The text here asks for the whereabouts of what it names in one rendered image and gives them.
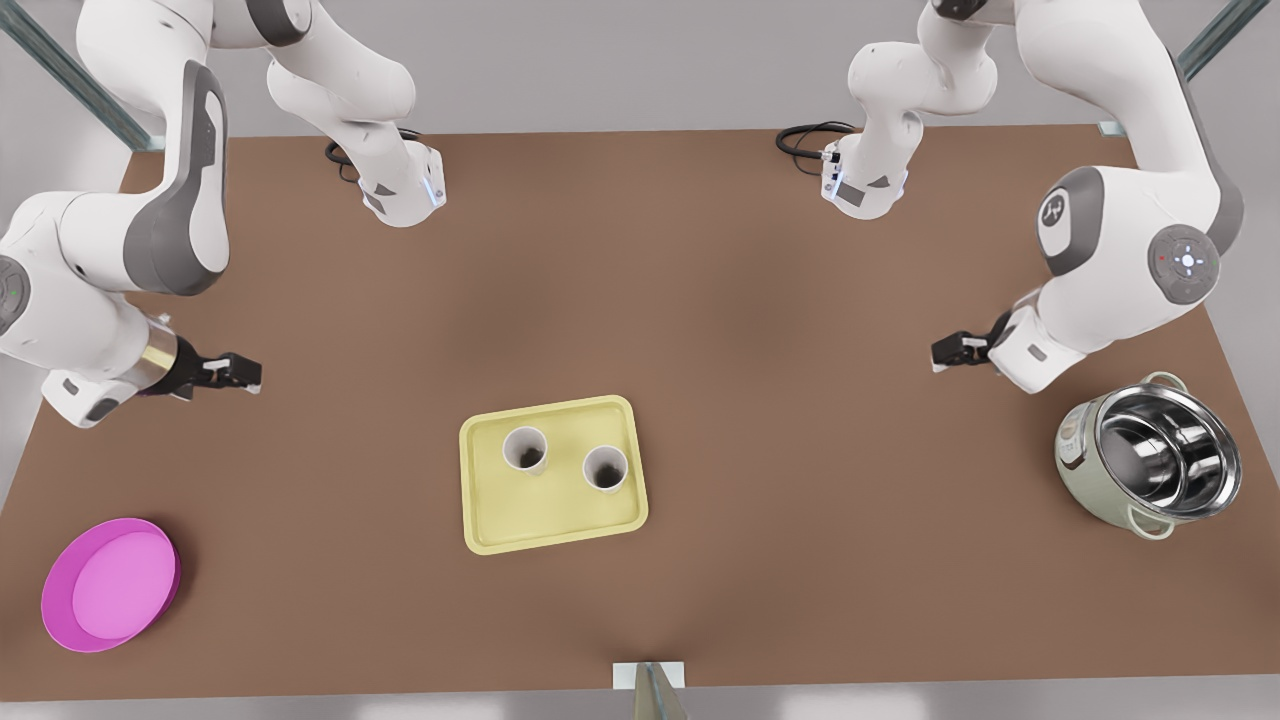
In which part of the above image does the yellow rectangular tray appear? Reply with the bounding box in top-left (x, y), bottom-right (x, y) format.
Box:
top-left (459, 395), bottom-right (650, 556)

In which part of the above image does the pink round plate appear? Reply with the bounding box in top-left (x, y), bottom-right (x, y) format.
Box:
top-left (41, 517), bottom-right (181, 654)

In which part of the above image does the silver frame post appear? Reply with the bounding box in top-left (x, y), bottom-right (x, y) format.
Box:
top-left (612, 661), bottom-right (689, 720)
top-left (0, 0), bottom-right (163, 152)
top-left (1098, 0), bottom-right (1273, 138)

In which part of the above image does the black cable loop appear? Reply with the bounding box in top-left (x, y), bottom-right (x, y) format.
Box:
top-left (325, 128), bottom-right (425, 184)
top-left (776, 121), bottom-right (859, 161)

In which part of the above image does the white IKEA cup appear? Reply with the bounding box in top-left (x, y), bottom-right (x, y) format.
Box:
top-left (502, 426), bottom-right (549, 476)
top-left (582, 445), bottom-right (630, 494)

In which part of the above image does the pale green steel pot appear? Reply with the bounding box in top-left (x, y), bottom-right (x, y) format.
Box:
top-left (1054, 372), bottom-right (1243, 541)

